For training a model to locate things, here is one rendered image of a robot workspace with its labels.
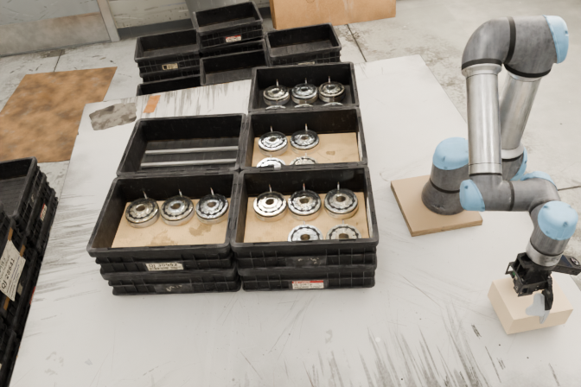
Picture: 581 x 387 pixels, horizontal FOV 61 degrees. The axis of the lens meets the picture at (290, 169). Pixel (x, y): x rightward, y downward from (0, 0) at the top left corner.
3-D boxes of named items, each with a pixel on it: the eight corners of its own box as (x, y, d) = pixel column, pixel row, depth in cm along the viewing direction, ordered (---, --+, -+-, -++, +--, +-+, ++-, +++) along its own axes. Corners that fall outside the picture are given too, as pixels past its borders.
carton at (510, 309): (541, 285, 140) (549, 269, 135) (565, 323, 131) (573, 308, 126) (487, 295, 139) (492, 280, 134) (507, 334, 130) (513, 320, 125)
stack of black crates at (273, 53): (333, 85, 322) (331, 22, 291) (343, 113, 300) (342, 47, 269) (271, 95, 320) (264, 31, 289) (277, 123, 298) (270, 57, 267)
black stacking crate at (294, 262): (367, 192, 159) (367, 166, 151) (377, 268, 138) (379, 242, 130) (245, 197, 162) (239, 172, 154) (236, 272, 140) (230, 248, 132)
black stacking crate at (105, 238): (244, 197, 162) (239, 172, 154) (235, 272, 140) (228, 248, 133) (125, 202, 164) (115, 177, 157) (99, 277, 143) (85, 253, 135)
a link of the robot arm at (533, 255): (553, 228, 118) (572, 256, 112) (548, 240, 121) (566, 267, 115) (523, 233, 117) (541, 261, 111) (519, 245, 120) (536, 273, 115)
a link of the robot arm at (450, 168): (427, 164, 164) (432, 133, 154) (469, 164, 162) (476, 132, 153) (431, 191, 155) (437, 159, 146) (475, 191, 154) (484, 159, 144)
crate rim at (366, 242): (368, 169, 153) (368, 163, 151) (379, 247, 131) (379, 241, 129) (240, 175, 155) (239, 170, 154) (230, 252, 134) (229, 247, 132)
